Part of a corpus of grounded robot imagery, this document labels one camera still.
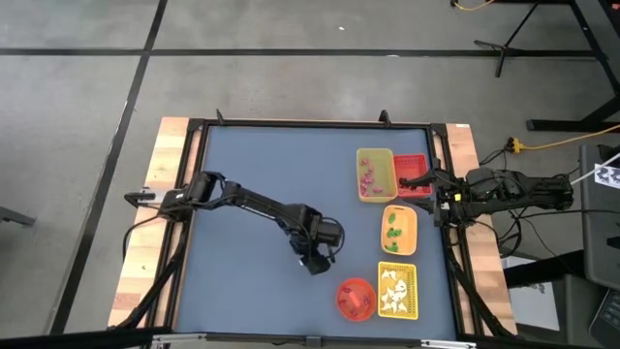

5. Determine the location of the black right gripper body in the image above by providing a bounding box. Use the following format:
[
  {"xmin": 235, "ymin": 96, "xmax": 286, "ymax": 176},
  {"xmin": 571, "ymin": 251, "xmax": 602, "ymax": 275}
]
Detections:
[{"xmin": 432, "ymin": 168, "xmax": 469, "ymax": 227}]

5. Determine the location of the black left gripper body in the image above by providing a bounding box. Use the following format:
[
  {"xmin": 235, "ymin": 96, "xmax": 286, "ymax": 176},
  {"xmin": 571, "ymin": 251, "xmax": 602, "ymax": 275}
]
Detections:
[{"xmin": 290, "ymin": 220, "xmax": 345, "ymax": 276}]

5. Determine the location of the red slotted basket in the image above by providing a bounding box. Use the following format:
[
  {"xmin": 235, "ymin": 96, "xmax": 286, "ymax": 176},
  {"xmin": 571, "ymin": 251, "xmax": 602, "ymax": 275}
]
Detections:
[{"xmin": 392, "ymin": 153, "xmax": 433, "ymax": 198}]

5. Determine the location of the translucent yellow plastic bin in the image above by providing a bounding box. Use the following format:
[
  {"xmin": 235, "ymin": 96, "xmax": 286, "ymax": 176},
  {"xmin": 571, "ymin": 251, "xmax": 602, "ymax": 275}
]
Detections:
[{"xmin": 356, "ymin": 147, "xmax": 398, "ymax": 204}]

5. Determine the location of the peach solid plastic bin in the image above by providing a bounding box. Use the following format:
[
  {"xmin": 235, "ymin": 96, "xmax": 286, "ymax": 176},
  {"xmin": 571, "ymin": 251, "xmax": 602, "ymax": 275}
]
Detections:
[{"xmin": 380, "ymin": 204, "xmax": 419, "ymax": 257}]

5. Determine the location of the orange round bowl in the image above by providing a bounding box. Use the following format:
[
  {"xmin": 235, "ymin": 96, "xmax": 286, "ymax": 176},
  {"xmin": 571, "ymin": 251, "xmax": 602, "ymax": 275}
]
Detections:
[{"xmin": 336, "ymin": 277, "xmax": 378, "ymax": 323}]

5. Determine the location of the yellow slotted basket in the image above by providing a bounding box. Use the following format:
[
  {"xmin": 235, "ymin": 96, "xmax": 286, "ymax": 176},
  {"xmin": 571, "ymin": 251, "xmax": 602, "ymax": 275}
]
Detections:
[{"xmin": 377, "ymin": 261, "xmax": 419, "ymax": 321}]

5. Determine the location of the white box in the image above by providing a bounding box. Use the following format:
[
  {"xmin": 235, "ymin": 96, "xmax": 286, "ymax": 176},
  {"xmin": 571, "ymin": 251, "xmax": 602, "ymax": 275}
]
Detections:
[{"xmin": 508, "ymin": 283, "xmax": 561, "ymax": 333}]

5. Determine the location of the black tripod stand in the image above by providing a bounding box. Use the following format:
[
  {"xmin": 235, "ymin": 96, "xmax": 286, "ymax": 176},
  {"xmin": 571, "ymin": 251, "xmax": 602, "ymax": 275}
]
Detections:
[{"xmin": 473, "ymin": 0, "xmax": 548, "ymax": 79}]

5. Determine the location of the dark grey desk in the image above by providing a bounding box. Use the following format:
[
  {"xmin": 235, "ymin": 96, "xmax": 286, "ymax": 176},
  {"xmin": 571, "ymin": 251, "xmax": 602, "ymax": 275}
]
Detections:
[{"xmin": 578, "ymin": 143, "xmax": 620, "ymax": 292}]

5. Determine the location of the white printed paper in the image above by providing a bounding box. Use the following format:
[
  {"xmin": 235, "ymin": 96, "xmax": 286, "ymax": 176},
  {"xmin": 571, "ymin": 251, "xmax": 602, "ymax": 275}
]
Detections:
[{"xmin": 594, "ymin": 163, "xmax": 620, "ymax": 190}]

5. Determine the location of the black keyboard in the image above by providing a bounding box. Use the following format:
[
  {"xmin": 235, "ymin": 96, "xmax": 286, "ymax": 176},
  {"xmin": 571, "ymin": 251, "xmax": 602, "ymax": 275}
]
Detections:
[{"xmin": 588, "ymin": 288, "xmax": 620, "ymax": 349}]

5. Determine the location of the grey metal foot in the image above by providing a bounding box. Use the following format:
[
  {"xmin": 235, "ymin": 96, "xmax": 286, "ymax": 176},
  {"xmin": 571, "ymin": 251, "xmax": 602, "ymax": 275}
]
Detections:
[{"xmin": 0, "ymin": 206, "xmax": 38, "ymax": 228}]

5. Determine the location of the yellow extension cord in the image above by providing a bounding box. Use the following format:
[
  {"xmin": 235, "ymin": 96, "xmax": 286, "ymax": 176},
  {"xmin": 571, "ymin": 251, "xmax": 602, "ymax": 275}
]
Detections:
[{"xmin": 506, "ymin": 123, "xmax": 620, "ymax": 153}]

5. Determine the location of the black desk leg frame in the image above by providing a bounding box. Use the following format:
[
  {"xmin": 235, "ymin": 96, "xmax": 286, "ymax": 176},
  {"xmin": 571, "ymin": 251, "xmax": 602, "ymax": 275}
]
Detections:
[{"xmin": 526, "ymin": 0, "xmax": 620, "ymax": 133}]

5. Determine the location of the silver metal bracket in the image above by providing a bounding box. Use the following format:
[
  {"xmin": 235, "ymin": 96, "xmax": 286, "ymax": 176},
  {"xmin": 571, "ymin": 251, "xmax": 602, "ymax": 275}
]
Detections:
[
  {"xmin": 151, "ymin": 332, "xmax": 208, "ymax": 348},
  {"xmin": 419, "ymin": 338, "xmax": 479, "ymax": 349}
]

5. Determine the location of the white floor cable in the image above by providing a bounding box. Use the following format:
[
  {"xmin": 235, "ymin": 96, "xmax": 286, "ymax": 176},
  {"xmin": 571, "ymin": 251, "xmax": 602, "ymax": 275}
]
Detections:
[{"xmin": 571, "ymin": 152, "xmax": 620, "ymax": 185}]

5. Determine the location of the yellow hanging cable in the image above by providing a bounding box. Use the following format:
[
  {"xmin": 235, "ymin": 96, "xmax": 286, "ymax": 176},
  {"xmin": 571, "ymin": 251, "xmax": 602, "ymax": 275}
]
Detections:
[{"xmin": 449, "ymin": 0, "xmax": 498, "ymax": 12}]

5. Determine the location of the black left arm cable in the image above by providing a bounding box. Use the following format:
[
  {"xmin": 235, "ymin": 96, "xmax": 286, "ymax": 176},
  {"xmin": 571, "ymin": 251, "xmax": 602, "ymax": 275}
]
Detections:
[{"xmin": 122, "ymin": 215, "xmax": 161, "ymax": 266}]

